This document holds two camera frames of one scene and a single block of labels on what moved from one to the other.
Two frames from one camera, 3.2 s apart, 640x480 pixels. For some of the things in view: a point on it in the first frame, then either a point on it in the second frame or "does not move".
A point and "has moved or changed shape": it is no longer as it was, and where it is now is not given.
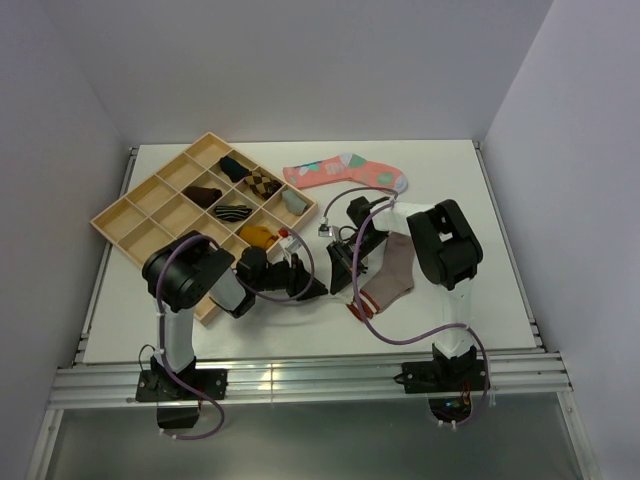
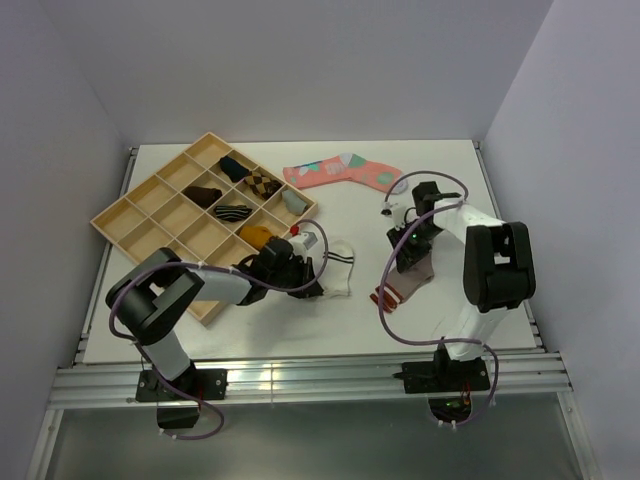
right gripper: (342, 266) to (405, 259)
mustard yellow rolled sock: (259, 236) does not move
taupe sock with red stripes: (396, 276) has moved or changed shape
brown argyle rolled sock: (264, 186) does not move
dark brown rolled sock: (203, 196) does not move
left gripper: (300, 281) does not move
